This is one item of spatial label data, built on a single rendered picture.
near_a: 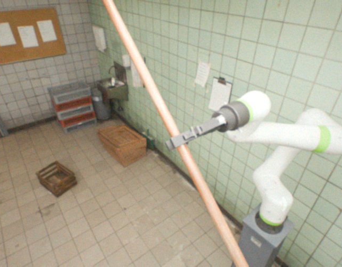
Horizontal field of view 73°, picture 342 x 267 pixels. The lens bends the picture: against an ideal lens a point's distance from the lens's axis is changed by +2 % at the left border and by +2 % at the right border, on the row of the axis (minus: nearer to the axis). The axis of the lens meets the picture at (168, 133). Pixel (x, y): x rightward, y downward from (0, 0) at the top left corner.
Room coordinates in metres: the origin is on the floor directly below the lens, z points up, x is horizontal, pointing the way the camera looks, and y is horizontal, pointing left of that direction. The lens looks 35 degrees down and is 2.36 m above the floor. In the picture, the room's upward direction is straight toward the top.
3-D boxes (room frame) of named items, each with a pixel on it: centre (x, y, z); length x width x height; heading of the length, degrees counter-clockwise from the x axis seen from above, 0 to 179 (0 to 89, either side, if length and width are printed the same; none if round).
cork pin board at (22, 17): (3.82, 2.19, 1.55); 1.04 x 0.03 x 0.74; 126
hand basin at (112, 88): (3.59, 0.93, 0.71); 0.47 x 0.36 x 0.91; 36
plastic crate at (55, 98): (3.68, 1.69, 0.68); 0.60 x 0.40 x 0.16; 126
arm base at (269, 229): (0.83, -0.61, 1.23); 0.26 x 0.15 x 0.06; 130
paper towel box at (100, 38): (4.06, 1.13, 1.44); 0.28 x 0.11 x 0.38; 36
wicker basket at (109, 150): (2.81, 0.71, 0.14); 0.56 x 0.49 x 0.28; 42
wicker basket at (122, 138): (2.81, 0.70, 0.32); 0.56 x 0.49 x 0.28; 44
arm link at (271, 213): (0.80, -0.56, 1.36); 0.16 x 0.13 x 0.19; 3
